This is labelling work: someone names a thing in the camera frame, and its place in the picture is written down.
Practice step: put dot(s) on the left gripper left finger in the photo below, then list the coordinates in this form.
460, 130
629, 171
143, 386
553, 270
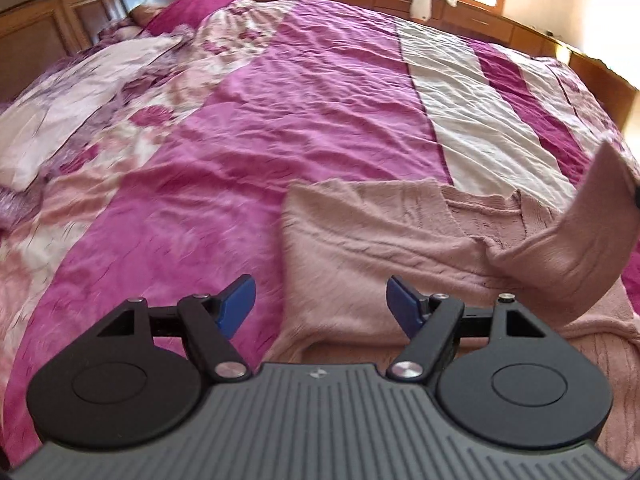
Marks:
209, 323

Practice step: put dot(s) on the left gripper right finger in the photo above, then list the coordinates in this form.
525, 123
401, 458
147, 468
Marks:
430, 323

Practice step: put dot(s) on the pink knitted sweater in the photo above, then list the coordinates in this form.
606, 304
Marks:
342, 241

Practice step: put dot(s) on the magenta floral bed cover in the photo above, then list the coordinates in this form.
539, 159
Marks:
178, 185

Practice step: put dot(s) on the floral pillow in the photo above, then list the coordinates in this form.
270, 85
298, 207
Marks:
41, 121

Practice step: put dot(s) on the magenta pillow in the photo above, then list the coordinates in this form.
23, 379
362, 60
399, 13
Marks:
183, 12

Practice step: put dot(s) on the wooden window side cabinet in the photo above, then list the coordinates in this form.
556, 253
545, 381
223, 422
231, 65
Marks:
612, 91

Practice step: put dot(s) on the wooden headboard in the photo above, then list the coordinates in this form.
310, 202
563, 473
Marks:
37, 33

